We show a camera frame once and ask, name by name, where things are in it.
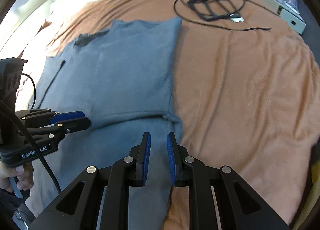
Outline white nightstand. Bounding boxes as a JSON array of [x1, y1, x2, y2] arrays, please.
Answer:
[[257, 0, 307, 36]]

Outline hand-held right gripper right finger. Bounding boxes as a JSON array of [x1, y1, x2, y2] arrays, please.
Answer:
[[167, 132, 290, 230]]

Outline person's left hand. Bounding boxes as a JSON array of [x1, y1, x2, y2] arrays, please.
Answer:
[[0, 162, 34, 194]]

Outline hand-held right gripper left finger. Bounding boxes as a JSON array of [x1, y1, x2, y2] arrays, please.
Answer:
[[29, 132, 152, 230]]

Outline cream padded headboard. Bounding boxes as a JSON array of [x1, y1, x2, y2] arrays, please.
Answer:
[[0, 0, 63, 53]]

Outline grey t-shirt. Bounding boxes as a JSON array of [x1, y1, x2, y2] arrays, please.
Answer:
[[24, 16, 184, 230]]

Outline black rectangular frames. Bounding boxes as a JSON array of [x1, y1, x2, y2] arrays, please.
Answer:
[[188, 0, 242, 21]]

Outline person's left forearm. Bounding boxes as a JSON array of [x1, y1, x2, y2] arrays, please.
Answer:
[[0, 189, 28, 220]]

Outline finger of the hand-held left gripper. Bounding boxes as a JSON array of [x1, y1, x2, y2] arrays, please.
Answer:
[[27, 117, 91, 143], [21, 108, 85, 127]]

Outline thin black cable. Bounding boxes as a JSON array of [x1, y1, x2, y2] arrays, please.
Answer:
[[174, 0, 272, 32]]

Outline orange blanket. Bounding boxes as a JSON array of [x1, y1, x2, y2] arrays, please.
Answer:
[[37, 0, 320, 230]]

